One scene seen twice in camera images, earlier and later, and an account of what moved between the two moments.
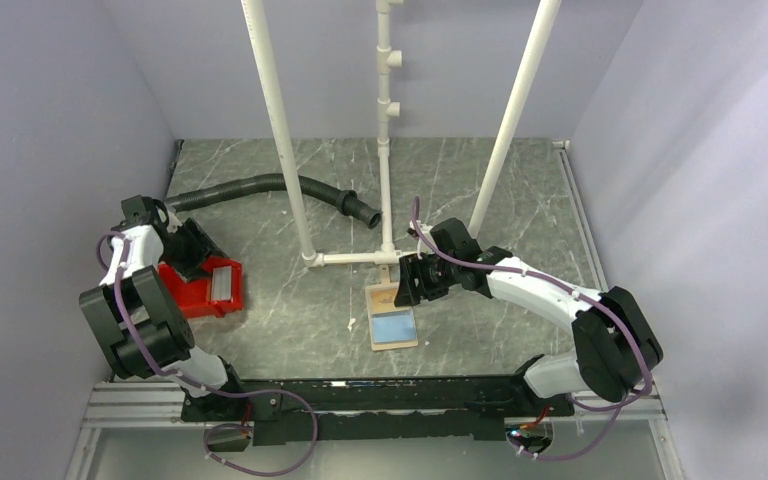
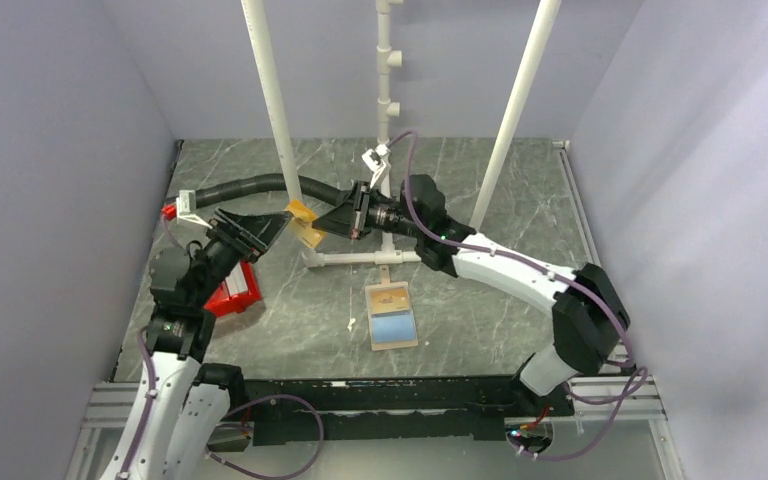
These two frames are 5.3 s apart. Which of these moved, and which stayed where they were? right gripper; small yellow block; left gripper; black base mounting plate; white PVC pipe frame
Moved: right gripper; left gripper; small yellow block
Stayed: black base mounting plate; white PVC pipe frame
